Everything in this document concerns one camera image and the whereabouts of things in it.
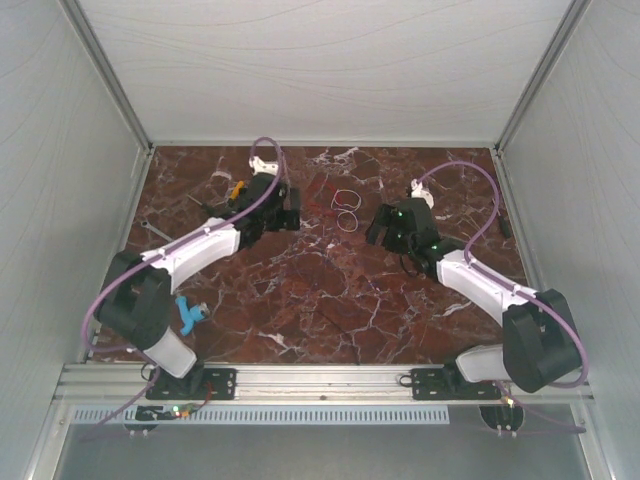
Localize red wire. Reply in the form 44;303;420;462
305;182;341;219

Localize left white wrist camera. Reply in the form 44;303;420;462
249;155;280;176

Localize blue plastic clamp tool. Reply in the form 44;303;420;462
175;296;209;336

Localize yellow handle flat screwdriver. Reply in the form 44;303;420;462
227;181;245;206

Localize black mounting plate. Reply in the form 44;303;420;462
410;365;502;401
145;365;237;401

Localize silver ratchet wrench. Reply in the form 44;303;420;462
140;220;172;242

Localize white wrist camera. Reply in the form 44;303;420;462
409;179;435;209
249;155;280;176

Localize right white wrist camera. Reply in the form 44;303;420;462
409;179;435;209

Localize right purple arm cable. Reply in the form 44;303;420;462
414;159;591;436

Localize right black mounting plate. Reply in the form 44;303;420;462
410;365;502;401

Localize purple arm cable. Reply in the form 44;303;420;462
79;136;289;444
414;159;591;436

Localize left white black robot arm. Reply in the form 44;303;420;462
92;172;301;398

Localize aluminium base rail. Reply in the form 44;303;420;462
54;363;596;404

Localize grey slotted cable duct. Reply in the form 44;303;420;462
72;405;451;426

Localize black handle screwdriver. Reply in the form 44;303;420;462
187;195;224;218

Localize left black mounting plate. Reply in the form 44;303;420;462
145;365;237;401

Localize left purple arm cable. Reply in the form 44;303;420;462
79;136;289;444

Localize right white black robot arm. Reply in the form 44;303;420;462
366;198;586;398

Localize black screwdriver at right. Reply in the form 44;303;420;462
493;195;513;239

